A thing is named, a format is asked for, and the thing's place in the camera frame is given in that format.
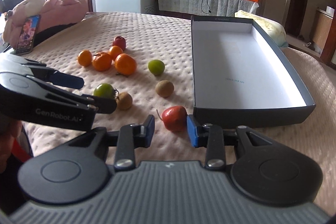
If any green fruit with stem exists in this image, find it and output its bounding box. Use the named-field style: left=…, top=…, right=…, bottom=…
left=93, top=83, right=117, bottom=99

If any brown kiwi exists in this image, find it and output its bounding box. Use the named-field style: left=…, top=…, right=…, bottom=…
left=155, top=80, right=174, bottom=98
left=116, top=92, right=133, bottom=110

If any orange tangerine with leaf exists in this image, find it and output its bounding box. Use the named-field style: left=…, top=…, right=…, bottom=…
left=92, top=52, right=112, bottom=72

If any large orange tangerine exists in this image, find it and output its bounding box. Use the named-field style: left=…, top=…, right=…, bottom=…
left=114, top=53, right=137, bottom=76

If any small orange tangerine back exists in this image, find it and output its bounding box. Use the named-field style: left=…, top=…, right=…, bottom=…
left=108, top=46, right=123, bottom=61

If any green round fruit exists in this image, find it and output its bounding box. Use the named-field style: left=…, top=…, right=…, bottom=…
left=147, top=59, right=165, bottom=76

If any dark red small apple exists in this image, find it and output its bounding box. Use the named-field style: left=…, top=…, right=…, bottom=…
left=112, top=36, right=126, bottom=51

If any red apple with stem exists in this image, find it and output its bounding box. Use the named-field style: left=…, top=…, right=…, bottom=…
left=157, top=105, right=187, bottom=132

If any grey cardboard box lid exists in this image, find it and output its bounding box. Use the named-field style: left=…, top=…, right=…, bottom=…
left=191, top=16, right=315, bottom=128

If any person's hand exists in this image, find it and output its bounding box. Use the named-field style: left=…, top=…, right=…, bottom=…
left=0, top=115, right=22, bottom=173

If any smartphone with lit screen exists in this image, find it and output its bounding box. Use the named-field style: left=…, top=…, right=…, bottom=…
left=15, top=15, right=41, bottom=55

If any pink quilted table cover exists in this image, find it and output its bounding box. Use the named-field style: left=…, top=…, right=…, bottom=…
left=27, top=12, right=335, bottom=215

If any pink plush toy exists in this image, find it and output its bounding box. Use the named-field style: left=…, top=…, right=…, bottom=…
left=2, top=0, right=88, bottom=48

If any cloth covered tv cabinet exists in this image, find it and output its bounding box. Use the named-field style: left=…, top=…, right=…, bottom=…
left=158, top=0, right=259, bottom=16

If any napa cabbage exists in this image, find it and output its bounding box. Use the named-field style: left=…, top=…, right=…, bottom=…
left=235, top=10, right=288, bottom=48

